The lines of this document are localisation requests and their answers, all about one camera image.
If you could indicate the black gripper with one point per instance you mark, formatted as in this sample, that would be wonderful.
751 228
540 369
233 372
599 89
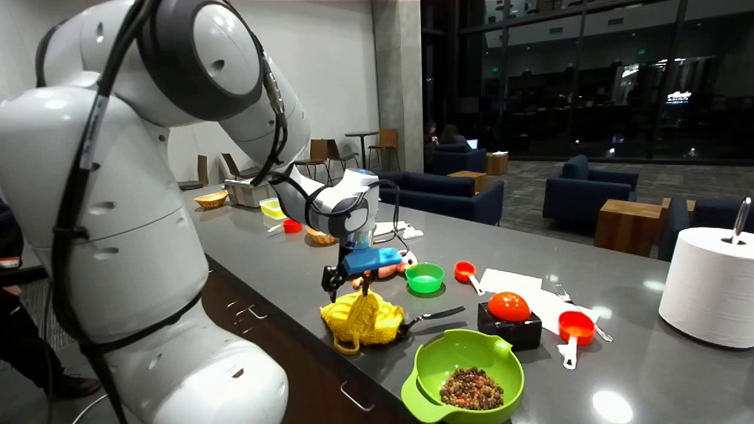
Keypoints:
353 277

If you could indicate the yellow crochet cloth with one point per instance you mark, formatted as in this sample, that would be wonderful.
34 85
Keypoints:
377 322

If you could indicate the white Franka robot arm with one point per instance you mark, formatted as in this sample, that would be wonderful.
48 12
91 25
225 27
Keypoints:
132 236

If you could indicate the white folded cloth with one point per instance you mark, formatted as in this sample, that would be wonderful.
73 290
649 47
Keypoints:
389 229

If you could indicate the wooden bowl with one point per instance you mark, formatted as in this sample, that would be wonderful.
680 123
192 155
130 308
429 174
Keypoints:
319 239

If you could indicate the small green cup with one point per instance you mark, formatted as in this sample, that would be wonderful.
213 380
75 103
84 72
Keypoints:
424 283

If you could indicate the small red measuring cup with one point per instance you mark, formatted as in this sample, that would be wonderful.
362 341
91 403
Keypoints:
293 228
463 273

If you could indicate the dark wood cabinet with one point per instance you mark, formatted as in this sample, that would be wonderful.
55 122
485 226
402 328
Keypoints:
266 332

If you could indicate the black scoop spoon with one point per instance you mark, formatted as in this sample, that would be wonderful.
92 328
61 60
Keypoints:
438 314

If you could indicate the yellow plastic container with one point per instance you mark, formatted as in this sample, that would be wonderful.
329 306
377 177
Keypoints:
271 209

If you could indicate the wooden chair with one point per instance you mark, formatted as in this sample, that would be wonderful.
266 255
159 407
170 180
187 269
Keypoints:
323 155

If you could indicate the metal pan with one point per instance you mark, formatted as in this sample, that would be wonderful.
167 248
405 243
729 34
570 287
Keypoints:
247 193

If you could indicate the brown food bits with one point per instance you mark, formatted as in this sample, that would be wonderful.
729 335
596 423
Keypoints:
472 390

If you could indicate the white paper sheet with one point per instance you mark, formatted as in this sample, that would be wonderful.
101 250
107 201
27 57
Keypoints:
510 282

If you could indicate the small yellow bowl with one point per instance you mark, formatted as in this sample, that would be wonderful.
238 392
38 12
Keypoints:
210 199

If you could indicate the black square block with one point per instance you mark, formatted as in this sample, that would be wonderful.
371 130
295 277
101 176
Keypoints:
515 333

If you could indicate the dark blue armchair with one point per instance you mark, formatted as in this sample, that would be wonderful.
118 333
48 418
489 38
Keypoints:
586 193

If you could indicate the wooden cube side table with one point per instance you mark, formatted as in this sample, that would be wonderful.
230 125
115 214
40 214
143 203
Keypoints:
628 228

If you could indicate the person in dark clothes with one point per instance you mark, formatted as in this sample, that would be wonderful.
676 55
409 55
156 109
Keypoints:
25 337

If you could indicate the white paper towel roll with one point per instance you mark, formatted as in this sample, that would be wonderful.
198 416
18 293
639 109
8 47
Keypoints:
708 287

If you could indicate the metal towel holder rod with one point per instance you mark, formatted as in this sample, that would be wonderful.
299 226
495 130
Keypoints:
740 215

